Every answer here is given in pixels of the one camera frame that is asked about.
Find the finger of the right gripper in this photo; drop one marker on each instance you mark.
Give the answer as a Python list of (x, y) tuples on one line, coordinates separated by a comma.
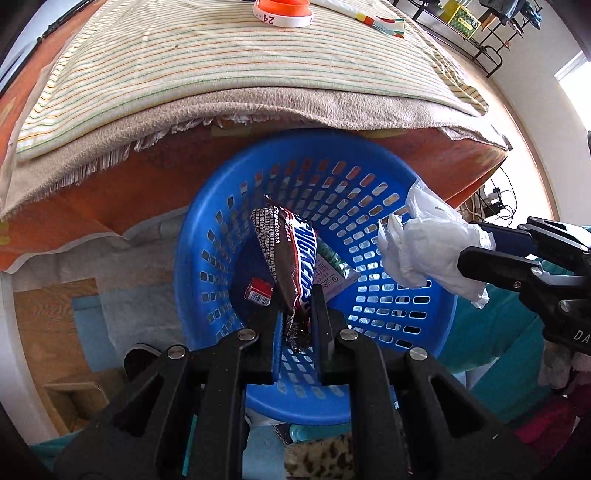
[(503, 270), (513, 241)]

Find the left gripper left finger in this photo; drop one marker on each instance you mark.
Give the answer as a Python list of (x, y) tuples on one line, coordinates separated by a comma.
[(248, 356)]

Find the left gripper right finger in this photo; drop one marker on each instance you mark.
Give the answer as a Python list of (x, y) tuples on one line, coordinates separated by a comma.
[(346, 357)]

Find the white plastic bag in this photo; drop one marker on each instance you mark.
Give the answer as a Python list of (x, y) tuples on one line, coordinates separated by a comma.
[(429, 244)]

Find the red snack box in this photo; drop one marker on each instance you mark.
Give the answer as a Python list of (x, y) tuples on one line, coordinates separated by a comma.
[(259, 291)]

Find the green white wipes pack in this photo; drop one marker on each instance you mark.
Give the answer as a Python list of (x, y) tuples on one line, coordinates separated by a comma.
[(332, 272)]

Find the brown snickers wrapper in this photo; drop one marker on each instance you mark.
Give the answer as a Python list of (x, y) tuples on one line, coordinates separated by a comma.
[(290, 247)]

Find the blue plastic basket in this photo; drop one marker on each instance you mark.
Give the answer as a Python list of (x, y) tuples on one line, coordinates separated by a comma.
[(343, 186)]

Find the orange floral mattress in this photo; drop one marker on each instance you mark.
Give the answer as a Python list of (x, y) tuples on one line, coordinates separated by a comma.
[(162, 176)]

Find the black clothes rack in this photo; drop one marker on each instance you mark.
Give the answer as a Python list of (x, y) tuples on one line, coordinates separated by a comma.
[(480, 34)]

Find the yellow green box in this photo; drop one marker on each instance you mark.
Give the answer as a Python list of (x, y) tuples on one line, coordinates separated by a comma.
[(456, 15)]

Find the flat colourful paper wrapper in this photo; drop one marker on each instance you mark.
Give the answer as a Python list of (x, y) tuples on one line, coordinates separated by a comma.
[(395, 27)]

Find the beige blanket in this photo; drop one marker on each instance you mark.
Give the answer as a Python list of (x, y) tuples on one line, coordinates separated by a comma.
[(23, 182)]

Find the orange white tape roll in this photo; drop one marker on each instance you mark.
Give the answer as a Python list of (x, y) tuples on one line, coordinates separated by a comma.
[(283, 13)]

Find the striped yellow towel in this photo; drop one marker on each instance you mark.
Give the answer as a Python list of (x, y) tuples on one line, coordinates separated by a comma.
[(135, 55)]

